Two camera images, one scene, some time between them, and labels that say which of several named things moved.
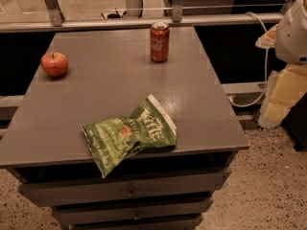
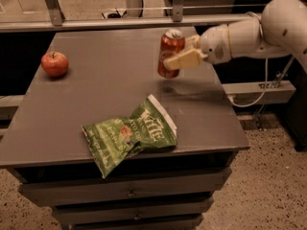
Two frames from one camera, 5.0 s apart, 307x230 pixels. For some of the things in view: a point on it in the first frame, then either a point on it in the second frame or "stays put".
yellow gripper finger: (285, 88) → (186, 58)
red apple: (54, 63) stays put
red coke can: (159, 41) → (172, 42)
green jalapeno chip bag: (112, 140) stays put
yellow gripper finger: (269, 38) → (193, 42)
